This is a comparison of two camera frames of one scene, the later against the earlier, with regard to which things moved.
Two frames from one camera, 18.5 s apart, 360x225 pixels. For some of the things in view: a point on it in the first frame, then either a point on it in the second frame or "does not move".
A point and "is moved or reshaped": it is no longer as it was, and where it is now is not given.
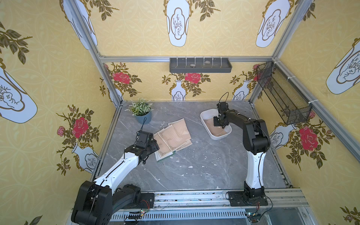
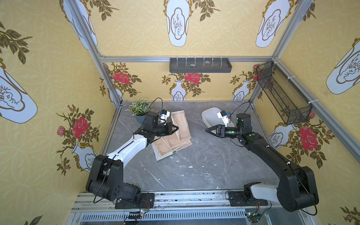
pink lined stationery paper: (164, 149) does not move
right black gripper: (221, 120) to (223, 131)
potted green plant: (141, 110) does not move
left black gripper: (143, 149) to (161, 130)
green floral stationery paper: (158, 157) does not move
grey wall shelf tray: (200, 65) does not move
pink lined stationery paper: (216, 131) is moved or reshaped
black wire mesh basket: (292, 106) does not move
